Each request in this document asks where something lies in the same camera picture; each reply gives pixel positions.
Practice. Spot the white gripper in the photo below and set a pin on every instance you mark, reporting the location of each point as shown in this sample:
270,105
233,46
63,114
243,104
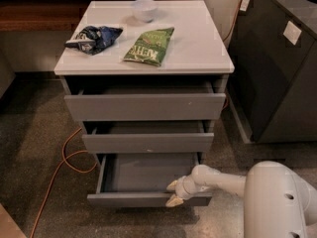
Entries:
182,189

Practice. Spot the grey bottom drawer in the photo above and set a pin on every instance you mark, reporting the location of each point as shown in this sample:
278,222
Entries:
140,180

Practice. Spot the grey drawer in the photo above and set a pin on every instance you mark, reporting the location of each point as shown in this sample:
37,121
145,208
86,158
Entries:
193,100
140,180
146,137

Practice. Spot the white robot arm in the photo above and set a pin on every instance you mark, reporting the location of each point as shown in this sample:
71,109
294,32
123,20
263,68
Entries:
278,203

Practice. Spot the grey middle drawer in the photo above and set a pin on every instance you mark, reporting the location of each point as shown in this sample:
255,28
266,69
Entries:
146,137

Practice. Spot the grey top drawer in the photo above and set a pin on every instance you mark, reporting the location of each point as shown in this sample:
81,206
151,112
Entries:
193,100

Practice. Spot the grey drawer cabinet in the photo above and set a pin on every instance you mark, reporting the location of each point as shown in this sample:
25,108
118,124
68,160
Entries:
195,51

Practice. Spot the dark grey bin cabinet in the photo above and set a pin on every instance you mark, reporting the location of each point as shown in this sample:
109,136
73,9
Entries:
274,84

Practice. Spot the green chip bag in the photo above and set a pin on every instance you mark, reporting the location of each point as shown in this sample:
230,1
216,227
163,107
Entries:
150,47

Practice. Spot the blue chip bag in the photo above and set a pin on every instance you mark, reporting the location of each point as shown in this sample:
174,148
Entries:
94,40

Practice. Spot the white bowl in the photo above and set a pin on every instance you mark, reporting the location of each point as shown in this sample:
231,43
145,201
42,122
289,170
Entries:
144,10

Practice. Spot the white label sticker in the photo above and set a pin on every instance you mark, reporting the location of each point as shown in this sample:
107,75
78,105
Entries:
292,32

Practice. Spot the wooden bench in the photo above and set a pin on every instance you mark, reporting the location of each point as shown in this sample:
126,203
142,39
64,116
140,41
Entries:
42,15

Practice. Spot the white cable tag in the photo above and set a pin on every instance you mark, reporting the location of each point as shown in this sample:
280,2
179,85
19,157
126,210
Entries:
244,5

